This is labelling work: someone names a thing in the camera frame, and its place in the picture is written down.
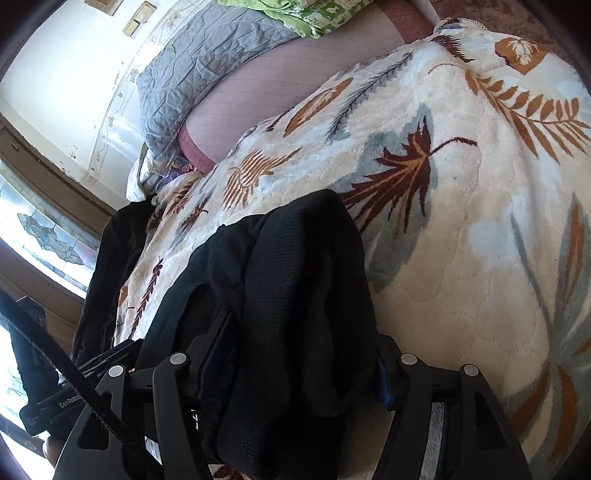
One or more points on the black sweatshirt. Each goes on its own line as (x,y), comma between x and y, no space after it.
(286,277)

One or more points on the leaf print fleece blanket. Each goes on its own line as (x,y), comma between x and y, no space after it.
(461,230)

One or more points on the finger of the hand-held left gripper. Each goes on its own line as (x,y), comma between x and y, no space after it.
(113,353)

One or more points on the pink quilted mattress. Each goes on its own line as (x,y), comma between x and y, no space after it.
(258,92)

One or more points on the wooden window frame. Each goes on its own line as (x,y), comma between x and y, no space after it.
(32,152)

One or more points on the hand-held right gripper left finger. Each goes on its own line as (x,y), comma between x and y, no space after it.
(207,350)

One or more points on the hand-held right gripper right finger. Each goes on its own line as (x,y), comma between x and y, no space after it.
(384,383)

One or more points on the black jacket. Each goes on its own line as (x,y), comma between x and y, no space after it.
(115,249)

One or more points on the grey quilted bedspread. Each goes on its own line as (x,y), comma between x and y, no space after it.
(194,60)

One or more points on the white pillow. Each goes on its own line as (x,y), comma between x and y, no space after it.
(138,177)

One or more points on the beige wall switch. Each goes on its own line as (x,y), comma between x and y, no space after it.
(140,18)
(99,2)

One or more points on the stained glass window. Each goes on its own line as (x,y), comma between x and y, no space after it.
(46,235)

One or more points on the green patterned cloth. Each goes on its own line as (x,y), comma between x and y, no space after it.
(295,16)

